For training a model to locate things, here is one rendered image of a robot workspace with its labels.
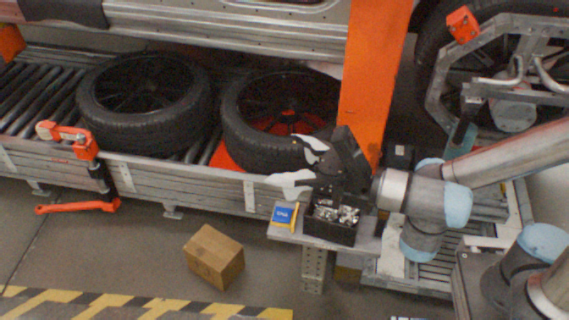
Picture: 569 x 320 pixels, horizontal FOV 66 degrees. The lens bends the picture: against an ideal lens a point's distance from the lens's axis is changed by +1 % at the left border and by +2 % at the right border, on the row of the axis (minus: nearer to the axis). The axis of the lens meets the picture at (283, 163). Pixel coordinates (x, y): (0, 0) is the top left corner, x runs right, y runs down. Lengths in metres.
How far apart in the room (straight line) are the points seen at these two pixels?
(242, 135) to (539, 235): 1.28
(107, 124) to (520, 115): 1.70
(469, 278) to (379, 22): 0.71
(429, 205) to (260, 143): 1.24
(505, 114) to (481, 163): 0.80
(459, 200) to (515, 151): 0.15
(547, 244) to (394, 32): 0.65
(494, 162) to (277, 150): 1.19
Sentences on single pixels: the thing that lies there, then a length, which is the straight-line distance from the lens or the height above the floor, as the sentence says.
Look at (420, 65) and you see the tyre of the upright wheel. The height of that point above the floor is 0.87.
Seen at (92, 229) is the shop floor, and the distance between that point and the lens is 2.43.
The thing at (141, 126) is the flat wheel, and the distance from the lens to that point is 2.13.
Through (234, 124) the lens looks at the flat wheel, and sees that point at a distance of 2.03.
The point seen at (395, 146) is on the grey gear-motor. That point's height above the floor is 0.43.
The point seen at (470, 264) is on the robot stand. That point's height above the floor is 0.82.
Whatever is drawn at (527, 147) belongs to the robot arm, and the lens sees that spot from 0.87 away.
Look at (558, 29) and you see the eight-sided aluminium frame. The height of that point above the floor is 1.11.
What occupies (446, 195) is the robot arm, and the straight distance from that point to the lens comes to 0.78.
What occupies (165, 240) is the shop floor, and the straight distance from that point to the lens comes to 2.27.
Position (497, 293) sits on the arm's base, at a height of 0.87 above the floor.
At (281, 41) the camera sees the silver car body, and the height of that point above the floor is 0.83.
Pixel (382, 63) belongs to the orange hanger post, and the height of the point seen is 1.10.
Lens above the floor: 1.82
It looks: 46 degrees down
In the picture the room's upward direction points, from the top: straight up
